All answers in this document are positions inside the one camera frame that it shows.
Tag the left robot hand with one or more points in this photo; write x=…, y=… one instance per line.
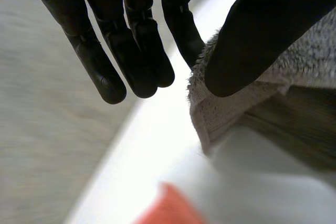
x=252, y=37

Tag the grey towel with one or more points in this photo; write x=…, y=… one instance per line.
x=296, y=98

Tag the coral towel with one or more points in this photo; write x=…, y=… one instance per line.
x=168, y=207

